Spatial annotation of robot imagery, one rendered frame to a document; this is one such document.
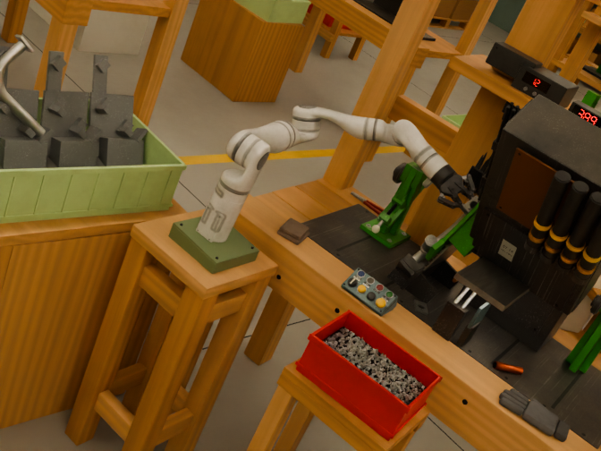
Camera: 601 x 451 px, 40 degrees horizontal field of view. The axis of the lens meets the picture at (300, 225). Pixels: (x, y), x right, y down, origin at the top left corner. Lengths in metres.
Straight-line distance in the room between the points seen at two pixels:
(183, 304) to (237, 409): 1.00
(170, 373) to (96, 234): 0.46
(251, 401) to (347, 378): 1.24
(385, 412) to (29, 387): 1.22
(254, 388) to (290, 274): 0.97
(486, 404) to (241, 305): 0.78
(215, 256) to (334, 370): 0.48
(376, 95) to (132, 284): 1.10
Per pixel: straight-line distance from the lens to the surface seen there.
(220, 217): 2.33
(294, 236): 2.51
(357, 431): 2.13
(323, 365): 2.14
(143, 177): 2.52
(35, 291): 2.51
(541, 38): 2.71
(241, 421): 3.21
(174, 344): 2.40
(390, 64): 2.91
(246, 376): 3.42
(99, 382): 2.71
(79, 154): 2.60
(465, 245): 2.46
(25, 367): 2.73
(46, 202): 2.39
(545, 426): 2.31
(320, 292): 2.45
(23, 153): 2.51
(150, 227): 2.42
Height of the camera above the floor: 2.07
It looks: 26 degrees down
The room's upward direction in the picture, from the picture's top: 24 degrees clockwise
